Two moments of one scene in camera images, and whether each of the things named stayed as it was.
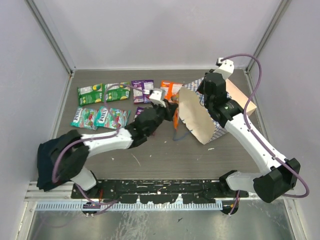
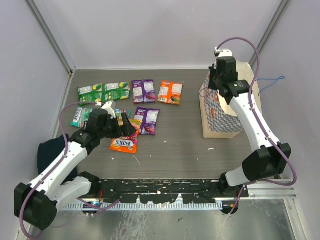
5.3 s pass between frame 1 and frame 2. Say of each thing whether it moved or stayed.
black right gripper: moved
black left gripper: moved
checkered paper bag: moved
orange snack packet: stayed
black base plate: stayed
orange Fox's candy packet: moved
